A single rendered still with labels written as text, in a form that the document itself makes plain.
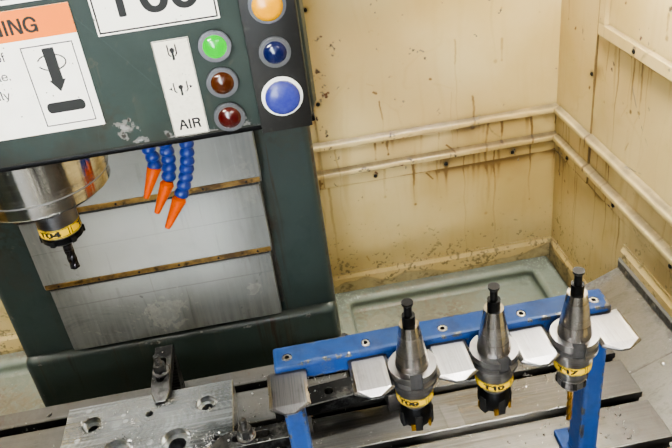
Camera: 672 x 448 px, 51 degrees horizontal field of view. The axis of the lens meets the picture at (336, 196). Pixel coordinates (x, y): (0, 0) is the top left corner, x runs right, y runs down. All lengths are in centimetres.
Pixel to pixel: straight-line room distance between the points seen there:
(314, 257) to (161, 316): 35
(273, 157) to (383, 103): 46
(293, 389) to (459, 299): 116
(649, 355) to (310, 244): 72
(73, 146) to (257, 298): 95
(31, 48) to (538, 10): 138
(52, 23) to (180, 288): 98
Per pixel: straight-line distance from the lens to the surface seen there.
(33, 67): 63
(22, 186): 83
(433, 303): 204
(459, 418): 132
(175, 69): 61
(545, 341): 100
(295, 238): 150
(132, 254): 147
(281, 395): 95
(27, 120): 65
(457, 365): 96
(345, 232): 194
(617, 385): 140
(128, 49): 61
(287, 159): 141
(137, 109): 63
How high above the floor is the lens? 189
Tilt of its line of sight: 31 degrees down
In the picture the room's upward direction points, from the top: 8 degrees counter-clockwise
